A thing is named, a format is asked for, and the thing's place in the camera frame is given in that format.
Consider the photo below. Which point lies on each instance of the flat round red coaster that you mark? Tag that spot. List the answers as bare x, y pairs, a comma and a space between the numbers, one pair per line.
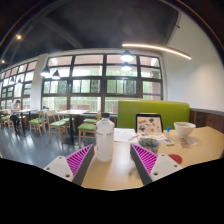
176, 158

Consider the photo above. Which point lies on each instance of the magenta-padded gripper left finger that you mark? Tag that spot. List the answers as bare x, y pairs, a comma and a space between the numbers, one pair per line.
78, 160

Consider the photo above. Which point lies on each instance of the small white calculator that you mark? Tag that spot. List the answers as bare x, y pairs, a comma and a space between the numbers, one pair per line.
168, 141

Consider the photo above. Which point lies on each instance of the white paper sheets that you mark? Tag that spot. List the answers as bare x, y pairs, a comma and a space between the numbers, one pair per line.
124, 135

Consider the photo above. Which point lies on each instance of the white bowl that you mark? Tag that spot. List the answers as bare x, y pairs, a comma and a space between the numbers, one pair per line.
184, 130

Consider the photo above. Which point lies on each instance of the small blue-capped bottle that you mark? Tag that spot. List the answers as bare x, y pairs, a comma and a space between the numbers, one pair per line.
168, 130

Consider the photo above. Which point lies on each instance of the wooden dining table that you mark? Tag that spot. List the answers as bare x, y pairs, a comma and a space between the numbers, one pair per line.
71, 112

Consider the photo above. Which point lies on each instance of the person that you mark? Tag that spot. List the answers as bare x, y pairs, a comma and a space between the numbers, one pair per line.
15, 111

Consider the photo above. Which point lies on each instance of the green upholstered bench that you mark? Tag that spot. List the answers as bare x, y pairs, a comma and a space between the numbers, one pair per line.
166, 111

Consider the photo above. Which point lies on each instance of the wooden chairs with green seats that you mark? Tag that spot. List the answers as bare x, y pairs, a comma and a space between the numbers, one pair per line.
57, 124

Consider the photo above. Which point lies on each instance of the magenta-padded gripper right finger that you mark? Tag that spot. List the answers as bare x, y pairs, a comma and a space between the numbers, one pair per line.
146, 159

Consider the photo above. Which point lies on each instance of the curved linear ceiling light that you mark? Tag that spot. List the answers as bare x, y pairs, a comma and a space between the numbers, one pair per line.
156, 48

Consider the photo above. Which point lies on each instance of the pink card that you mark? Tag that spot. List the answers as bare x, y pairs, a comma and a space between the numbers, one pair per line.
184, 143

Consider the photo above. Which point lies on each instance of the black-framed tablet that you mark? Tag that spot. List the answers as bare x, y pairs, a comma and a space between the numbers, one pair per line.
149, 124

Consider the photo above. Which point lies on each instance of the white black-capped drink bottle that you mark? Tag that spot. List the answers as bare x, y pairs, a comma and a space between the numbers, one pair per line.
105, 140

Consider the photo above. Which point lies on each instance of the white paper note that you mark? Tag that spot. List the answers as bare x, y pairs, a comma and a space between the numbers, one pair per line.
192, 141

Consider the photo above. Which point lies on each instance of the dark-framed grid window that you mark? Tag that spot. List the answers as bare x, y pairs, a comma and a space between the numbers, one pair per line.
86, 86

